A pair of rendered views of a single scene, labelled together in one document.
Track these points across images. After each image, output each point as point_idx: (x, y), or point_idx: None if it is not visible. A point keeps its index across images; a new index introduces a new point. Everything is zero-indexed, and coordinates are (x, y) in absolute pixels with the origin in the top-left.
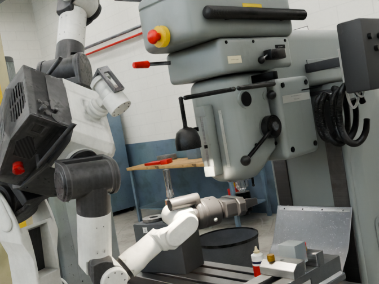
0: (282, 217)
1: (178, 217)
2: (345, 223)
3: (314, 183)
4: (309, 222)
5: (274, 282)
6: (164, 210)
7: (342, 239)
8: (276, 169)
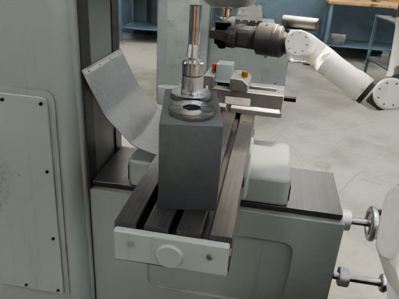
0: (93, 83)
1: (314, 37)
2: (126, 65)
3: (102, 29)
4: (111, 76)
5: (260, 86)
6: (310, 36)
7: (132, 79)
8: (81, 16)
